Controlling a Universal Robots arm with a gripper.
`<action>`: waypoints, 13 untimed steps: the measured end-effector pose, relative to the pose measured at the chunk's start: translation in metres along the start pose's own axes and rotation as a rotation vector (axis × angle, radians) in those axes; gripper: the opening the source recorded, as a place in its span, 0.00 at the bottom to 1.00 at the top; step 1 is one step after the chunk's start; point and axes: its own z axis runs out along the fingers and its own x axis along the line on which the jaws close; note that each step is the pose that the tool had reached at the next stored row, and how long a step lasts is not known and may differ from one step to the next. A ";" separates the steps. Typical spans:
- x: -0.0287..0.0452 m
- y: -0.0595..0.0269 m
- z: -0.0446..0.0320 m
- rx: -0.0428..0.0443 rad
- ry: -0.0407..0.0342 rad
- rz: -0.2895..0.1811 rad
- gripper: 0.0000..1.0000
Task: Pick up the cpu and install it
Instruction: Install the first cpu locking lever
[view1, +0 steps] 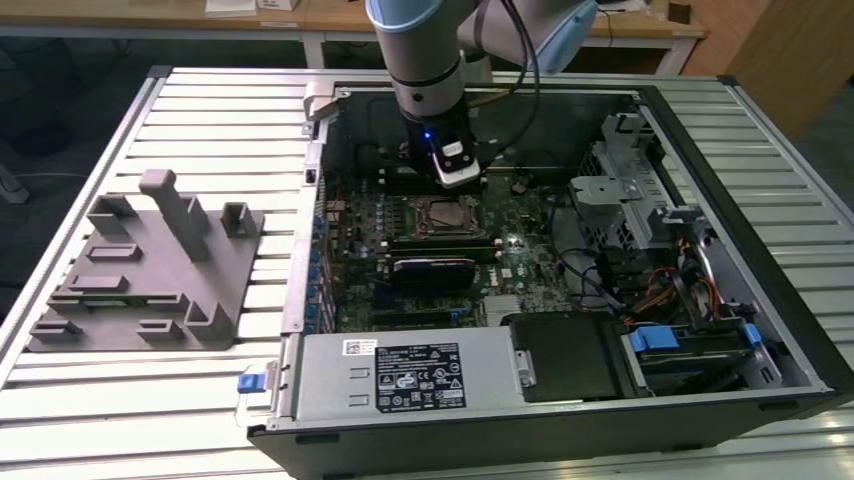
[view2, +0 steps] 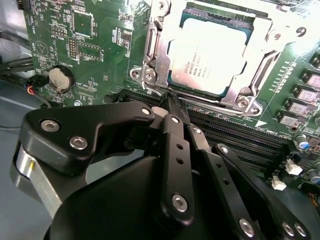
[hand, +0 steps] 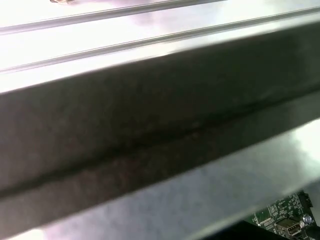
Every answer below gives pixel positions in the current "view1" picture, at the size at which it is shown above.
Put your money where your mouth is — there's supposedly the silver CPU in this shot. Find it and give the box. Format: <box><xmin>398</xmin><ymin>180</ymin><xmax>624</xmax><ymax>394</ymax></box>
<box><xmin>426</xmin><ymin>202</ymin><xmax>467</xmax><ymax>230</ymax></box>

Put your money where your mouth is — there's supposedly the CPU socket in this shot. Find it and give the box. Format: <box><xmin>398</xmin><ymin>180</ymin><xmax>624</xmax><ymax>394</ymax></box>
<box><xmin>414</xmin><ymin>196</ymin><xmax>483</xmax><ymax>237</ymax></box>

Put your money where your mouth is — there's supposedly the black RAM slots row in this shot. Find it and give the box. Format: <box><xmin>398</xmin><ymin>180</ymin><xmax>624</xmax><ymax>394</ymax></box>
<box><xmin>378</xmin><ymin>166</ymin><xmax>487</xmax><ymax>197</ymax></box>
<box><xmin>386</xmin><ymin>238</ymin><xmax>502</xmax><ymax>264</ymax></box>

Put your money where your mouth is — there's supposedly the grey case hinge latch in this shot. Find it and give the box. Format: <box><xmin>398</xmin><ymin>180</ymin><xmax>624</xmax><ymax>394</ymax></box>
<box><xmin>300</xmin><ymin>82</ymin><xmax>335</xmax><ymax>136</ymax></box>

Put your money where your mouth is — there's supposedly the black graphics card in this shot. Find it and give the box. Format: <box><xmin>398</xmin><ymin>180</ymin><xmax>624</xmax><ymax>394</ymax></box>
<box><xmin>390</xmin><ymin>257</ymin><xmax>479</xmax><ymax>294</ymax></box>

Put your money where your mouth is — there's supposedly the silver drive cage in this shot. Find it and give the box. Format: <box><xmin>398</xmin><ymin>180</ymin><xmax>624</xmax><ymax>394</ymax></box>
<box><xmin>563</xmin><ymin>112</ymin><xmax>713</xmax><ymax>254</ymax></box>

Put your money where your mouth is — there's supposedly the green motherboard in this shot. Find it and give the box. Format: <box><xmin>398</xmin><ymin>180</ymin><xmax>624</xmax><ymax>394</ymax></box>
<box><xmin>319</xmin><ymin>172</ymin><xmax>602</xmax><ymax>334</ymax></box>

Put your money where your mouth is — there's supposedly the white finned heatsink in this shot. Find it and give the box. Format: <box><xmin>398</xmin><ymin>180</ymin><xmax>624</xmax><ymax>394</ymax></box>
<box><xmin>483</xmin><ymin>294</ymin><xmax>520</xmax><ymax>326</ymax></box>

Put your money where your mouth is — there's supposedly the black expansion slot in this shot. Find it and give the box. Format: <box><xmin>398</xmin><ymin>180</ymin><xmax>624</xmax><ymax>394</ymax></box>
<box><xmin>371</xmin><ymin>310</ymin><xmax>450</xmax><ymax>329</ymax></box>

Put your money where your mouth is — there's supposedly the wooden desk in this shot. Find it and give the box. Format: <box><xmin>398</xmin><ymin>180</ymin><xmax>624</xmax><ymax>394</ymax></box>
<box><xmin>0</xmin><ymin>0</ymin><xmax>710</xmax><ymax>76</ymax></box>

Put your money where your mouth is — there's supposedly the grey parts rack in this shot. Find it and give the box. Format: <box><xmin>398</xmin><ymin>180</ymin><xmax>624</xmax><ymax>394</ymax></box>
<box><xmin>25</xmin><ymin>168</ymin><xmax>268</xmax><ymax>354</ymax></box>

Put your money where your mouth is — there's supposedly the silver power supply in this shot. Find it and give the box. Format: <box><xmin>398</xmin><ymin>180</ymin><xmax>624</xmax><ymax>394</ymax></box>
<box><xmin>266</xmin><ymin>329</ymin><xmax>535</xmax><ymax>431</ymax></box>

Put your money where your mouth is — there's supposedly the hard disk in blue carrier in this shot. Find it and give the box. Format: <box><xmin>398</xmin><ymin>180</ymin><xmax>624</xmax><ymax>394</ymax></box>
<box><xmin>623</xmin><ymin>322</ymin><xmax>763</xmax><ymax>396</ymax></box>

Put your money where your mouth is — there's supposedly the wooden cabinet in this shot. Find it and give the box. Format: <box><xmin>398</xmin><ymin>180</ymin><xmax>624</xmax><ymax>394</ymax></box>
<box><xmin>683</xmin><ymin>0</ymin><xmax>854</xmax><ymax>141</ymax></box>

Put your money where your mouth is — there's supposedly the grey chair base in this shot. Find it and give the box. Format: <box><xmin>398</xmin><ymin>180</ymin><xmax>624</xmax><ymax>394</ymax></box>
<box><xmin>0</xmin><ymin>164</ymin><xmax>29</xmax><ymax>204</ymax></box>

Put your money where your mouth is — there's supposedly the black open PC case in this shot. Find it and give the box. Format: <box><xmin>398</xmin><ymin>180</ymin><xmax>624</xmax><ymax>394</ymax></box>
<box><xmin>246</xmin><ymin>79</ymin><xmax>854</xmax><ymax>480</ymax></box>

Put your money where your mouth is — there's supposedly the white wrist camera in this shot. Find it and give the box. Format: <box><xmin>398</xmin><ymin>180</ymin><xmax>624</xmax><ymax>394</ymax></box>
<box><xmin>430</xmin><ymin>129</ymin><xmax>484</xmax><ymax>190</ymax></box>

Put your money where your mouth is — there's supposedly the black wire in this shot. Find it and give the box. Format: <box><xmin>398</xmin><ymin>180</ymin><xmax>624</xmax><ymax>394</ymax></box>
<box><xmin>556</xmin><ymin>247</ymin><xmax>616</xmax><ymax>311</ymax></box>

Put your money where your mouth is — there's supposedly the red wire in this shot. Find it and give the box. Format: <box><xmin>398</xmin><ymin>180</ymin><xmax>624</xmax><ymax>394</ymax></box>
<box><xmin>646</xmin><ymin>267</ymin><xmax>726</xmax><ymax>321</ymax></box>

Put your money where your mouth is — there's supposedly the orange yellow wire bundle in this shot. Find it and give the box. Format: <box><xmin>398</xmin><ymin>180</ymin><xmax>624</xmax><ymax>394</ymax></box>
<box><xmin>627</xmin><ymin>287</ymin><xmax>677</xmax><ymax>319</ymax></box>

